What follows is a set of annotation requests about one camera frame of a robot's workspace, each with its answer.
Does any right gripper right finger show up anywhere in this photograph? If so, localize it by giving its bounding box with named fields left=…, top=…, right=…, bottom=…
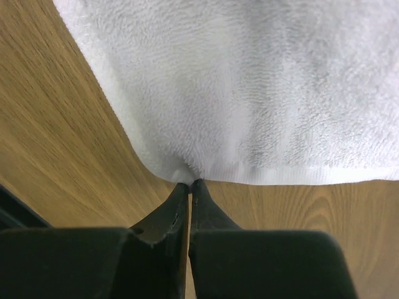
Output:
left=189, top=179, right=357, bottom=298

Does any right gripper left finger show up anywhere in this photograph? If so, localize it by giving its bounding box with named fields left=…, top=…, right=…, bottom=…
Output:
left=1, top=184, right=189, bottom=298

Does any white towel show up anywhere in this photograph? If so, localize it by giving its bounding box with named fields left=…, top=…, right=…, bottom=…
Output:
left=54, top=1, right=398, bottom=185

